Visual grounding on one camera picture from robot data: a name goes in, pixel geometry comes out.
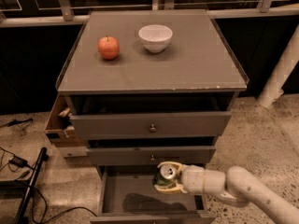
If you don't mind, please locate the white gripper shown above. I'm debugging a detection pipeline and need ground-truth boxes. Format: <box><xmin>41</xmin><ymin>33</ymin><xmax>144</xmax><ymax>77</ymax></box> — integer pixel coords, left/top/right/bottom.
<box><xmin>154</xmin><ymin>161</ymin><xmax>205</xmax><ymax>194</ymax></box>

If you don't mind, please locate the green soda can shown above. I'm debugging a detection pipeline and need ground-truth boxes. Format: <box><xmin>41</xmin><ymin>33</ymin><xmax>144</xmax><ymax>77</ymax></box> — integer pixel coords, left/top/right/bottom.
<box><xmin>152</xmin><ymin>169</ymin><xmax>178</xmax><ymax>186</ymax></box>

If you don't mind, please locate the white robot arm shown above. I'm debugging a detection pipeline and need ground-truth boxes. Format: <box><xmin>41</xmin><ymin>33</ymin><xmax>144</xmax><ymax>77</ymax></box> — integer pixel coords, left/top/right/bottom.
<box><xmin>153</xmin><ymin>161</ymin><xmax>299</xmax><ymax>224</ymax></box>

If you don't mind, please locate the grey middle drawer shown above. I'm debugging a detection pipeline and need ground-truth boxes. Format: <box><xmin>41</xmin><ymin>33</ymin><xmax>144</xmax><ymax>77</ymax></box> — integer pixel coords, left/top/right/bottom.
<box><xmin>87</xmin><ymin>146</ymin><xmax>216</xmax><ymax>166</ymax></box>

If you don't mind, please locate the grey drawer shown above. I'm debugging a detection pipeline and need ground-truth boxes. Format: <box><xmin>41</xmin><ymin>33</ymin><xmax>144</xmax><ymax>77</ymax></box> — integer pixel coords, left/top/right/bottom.
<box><xmin>71</xmin><ymin>111</ymin><xmax>231</xmax><ymax>140</ymax></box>
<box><xmin>87</xmin><ymin>146</ymin><xmax>216</xmax><ymax>166</ymax></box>
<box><xmin>90</xmin><ymin>165</ymin><xmax>216</xmax><ymax>224</ymax></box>

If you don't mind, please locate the grey bottom drawer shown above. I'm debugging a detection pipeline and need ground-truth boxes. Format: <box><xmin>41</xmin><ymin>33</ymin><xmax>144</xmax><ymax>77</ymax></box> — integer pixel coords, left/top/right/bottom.
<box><xmin>90</xmin><ymin>165</ymin><xmax>216</xmax><ymax>224</ymax></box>

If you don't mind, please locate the grey top drawer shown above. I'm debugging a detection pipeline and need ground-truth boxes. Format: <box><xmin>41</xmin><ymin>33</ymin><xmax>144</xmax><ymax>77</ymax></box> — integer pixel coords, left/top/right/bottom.
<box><xmin>71</xmin><ymin>111</ymin><xmax>231</xmax><ymax>140</ymax></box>

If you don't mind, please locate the grey drawer cabinet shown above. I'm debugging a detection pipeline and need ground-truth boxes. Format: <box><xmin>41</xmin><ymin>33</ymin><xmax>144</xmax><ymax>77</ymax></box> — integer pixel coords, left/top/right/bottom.
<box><xmin>55</xmin><ymin>9</ymin><xmax>250</xmax><ymax>224</ymax></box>

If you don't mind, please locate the cardboard box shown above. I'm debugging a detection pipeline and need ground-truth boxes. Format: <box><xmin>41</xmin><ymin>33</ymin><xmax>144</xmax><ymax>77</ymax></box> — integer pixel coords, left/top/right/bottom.
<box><xmin>45</xmin><ymin>95</ymin><xmax>86</xmax><ymax>158</ymax></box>

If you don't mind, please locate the white ceramic bowl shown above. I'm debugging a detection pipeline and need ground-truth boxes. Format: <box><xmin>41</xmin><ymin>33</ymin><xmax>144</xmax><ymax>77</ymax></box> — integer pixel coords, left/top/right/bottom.
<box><xmin>138</xmin><ymin>24</ymin><xmax>173</xmax><ymax>53</ymax></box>

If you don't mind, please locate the red apple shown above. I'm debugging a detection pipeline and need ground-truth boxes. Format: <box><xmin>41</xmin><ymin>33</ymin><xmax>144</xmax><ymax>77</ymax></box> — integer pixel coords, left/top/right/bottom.
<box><xmin>98</xmin><ymin>36</ymin><xmax>120</xmax><ymax>60</ymax></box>

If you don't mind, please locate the black metal stand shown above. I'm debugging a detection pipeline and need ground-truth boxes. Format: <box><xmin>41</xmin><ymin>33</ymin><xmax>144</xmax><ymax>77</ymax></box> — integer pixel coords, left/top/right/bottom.
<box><xmin>0</xmin><ymin>147</ymin><xmax>49</xmax><ymax>224</ymax></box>

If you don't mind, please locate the black power adapter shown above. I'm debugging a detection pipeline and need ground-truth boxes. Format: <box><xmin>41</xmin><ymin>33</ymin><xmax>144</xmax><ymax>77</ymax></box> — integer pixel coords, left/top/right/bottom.
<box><xmin>9</xmin><ymin>156</ymin><xmax>27</xmax><ymax>168</ymax></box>

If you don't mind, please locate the metal window railing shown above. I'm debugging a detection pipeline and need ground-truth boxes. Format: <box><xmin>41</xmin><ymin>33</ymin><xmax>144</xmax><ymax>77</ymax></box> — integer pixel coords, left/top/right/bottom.
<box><xmin>0</xmin><ymin>0</ymin><xmax>299</xmax><ymax>27</ymax></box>

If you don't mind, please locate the black floor cable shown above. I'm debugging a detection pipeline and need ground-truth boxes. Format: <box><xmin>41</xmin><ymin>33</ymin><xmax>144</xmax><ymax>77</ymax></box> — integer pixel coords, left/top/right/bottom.
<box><xmin>0</xmin><ymin>146</ymin><xmax>98</xmax><ymax>224</ymax></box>

